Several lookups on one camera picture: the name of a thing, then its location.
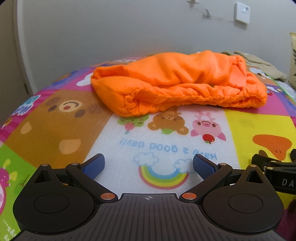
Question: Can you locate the beige door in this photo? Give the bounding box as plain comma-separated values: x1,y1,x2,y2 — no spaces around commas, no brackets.
1,1,38,123

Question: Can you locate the beige folded cloth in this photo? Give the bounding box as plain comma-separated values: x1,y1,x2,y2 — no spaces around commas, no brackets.
222,51,287,82

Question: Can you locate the thin wall cable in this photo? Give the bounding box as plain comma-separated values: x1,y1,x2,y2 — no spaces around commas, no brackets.
191,2,235,23

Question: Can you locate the white wall socket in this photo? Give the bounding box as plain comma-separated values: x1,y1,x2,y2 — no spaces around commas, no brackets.
187,0,200,4

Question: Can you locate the orange fleece garment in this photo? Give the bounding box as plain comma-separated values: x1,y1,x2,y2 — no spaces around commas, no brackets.
91,50,267,117

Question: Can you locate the cream tote bag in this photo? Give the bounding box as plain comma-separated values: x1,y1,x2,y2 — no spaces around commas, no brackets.
288,33,296,89

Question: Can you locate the colourful cartoon play mat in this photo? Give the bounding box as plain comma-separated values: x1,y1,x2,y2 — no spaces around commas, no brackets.
1,66,295,240

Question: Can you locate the white wall box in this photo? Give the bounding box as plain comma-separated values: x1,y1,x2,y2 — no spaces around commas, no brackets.
234,2,251,24

